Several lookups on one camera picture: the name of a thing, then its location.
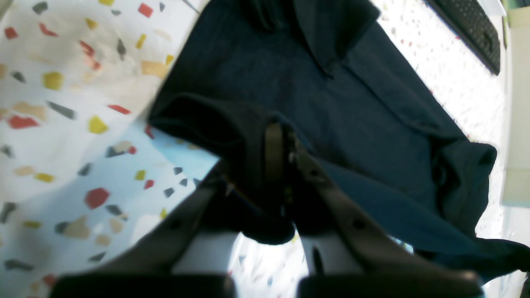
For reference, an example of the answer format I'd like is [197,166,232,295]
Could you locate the terrazzo pattern tablecloth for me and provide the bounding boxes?
[1,0,529,298]

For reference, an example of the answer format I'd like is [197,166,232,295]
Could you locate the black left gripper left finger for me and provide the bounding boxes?
[51,161,249,298]

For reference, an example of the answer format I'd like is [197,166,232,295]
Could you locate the black t-shirt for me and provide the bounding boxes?
[148,0,529,282]

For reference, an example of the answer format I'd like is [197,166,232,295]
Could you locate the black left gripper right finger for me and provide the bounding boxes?
[265,124,483,298]

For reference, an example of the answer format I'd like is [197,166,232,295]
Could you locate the black keyboard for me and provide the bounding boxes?
[425,0,501,76]

